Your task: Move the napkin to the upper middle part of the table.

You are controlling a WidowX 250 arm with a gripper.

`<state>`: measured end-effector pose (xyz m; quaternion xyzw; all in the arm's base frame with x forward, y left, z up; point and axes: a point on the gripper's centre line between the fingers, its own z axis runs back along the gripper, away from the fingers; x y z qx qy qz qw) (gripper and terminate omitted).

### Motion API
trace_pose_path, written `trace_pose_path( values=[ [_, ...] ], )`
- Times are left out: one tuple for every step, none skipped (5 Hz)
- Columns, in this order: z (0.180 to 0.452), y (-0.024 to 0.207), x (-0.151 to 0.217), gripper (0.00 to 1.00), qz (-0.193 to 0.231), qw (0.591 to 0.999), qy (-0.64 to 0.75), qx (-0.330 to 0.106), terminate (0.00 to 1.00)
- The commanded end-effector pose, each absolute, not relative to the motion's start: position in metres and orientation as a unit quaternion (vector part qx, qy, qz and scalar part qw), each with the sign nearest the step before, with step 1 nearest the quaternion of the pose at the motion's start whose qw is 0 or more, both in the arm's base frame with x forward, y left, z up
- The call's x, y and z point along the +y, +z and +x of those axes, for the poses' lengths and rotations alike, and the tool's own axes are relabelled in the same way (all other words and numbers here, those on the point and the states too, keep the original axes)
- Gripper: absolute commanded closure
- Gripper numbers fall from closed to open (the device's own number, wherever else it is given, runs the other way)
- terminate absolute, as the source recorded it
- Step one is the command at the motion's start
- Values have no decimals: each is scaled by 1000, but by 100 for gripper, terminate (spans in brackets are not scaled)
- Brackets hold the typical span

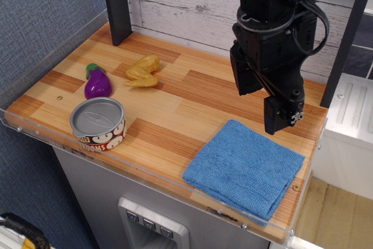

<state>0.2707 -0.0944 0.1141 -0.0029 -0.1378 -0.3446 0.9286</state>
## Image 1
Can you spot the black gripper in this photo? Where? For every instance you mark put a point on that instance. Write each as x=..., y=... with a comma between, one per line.
x=269, y=54

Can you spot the blue cloth napkin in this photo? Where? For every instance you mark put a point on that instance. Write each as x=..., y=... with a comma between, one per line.
x=245, y=170

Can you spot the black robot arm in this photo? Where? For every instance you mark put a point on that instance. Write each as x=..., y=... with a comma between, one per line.
x=271, y=9

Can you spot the white toy sink counter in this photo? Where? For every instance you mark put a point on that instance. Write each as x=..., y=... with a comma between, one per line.
x=343, y=157

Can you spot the yellow toy chicken wing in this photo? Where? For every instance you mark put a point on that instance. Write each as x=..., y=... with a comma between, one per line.
x=140, y=74

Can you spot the purple toy eggplant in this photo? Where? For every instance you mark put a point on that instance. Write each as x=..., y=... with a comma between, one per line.
x=98, y=83

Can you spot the mushroom tin can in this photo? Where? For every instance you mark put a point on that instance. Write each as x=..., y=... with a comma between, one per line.
x=99, y=123

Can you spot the grey cabinet with dispenser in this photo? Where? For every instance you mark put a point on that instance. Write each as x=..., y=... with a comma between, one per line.
x=128, y=212

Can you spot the black yellow object corner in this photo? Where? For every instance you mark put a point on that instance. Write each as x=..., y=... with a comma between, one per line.
x=19, y=233

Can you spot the dark right support post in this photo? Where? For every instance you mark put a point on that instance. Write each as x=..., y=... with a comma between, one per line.
x=342, y=54

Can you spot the dark support post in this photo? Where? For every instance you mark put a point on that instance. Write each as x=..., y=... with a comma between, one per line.
x=342, y=54
x=119, y=20

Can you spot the dark left support post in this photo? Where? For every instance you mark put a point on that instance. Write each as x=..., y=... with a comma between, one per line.
x=119, y=20

